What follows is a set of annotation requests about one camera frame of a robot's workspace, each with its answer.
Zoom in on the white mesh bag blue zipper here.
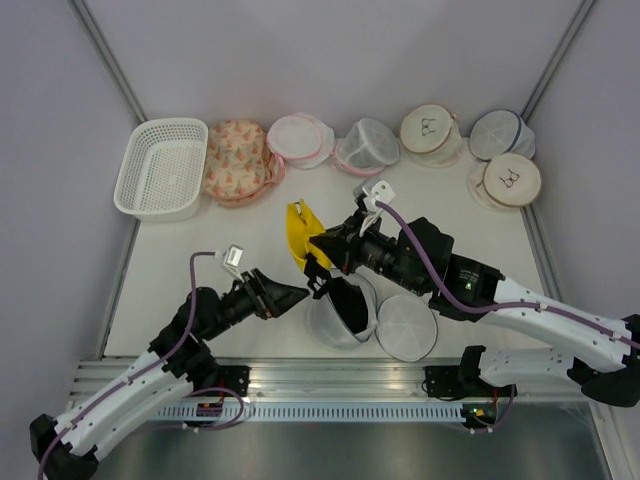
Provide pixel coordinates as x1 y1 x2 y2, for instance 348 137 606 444
307 271 439 362

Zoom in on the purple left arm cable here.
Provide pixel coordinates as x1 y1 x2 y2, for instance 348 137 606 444
37 250 246 480

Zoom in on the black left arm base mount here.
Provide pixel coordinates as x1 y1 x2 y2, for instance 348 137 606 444
188 354 251 398

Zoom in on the white mesh bag blue trim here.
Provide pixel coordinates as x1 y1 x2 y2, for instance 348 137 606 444
469 109 536 161

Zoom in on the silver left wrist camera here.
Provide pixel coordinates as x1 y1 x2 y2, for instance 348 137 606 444
214 244 244 280

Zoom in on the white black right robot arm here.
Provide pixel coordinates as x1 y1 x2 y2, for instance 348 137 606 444
309 212 639 407

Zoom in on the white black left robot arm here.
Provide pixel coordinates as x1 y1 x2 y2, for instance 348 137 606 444
29 269 309 479

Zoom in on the yellow bra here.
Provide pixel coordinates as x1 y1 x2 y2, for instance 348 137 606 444
285 199 332 271

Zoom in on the white slotted cable duct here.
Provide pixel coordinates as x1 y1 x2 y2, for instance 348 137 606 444
152 400 465 423

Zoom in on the white mesh bag pink trim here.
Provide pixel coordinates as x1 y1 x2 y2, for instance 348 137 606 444
333 118 401 177

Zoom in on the black bra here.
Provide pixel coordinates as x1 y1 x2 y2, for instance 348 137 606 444
303 253 369 334

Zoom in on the aluminium front rail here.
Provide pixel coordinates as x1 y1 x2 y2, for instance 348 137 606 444
68 357 588 403

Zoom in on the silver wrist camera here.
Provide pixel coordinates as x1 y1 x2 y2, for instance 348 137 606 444
353 177 395 215
214 244 244 280

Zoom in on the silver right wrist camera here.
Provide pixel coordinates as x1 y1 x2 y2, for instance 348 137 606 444
353 177 395 215

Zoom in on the white plastic perforated basket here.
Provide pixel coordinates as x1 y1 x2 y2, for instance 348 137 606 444
113 118 209 222

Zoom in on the floral beige laundry bag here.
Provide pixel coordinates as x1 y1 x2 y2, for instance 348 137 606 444
202 119 286 208

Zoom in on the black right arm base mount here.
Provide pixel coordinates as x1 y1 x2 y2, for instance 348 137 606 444
423 346 494 401

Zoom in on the round white bag pink trim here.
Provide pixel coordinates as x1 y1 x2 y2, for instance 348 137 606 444
267 113 336 170

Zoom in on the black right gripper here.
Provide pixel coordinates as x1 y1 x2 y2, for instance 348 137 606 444
311 206 426 295

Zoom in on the right corner aluminium post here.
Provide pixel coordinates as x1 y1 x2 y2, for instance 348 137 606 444
520 0 600 122

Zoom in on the left corner aluminium post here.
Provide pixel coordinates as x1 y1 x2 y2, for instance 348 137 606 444
67 0 148 124

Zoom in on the beige laundry bag near right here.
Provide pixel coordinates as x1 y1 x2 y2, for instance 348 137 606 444
467 153 542 211

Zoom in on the corner aluminium post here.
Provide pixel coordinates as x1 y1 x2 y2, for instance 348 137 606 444
520 0 600 122
67 0 148 124

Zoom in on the beige laundry bag far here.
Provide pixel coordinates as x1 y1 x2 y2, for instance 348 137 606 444
399 104 462 168

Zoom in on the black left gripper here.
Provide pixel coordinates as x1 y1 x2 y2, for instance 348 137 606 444
204 267 310 340

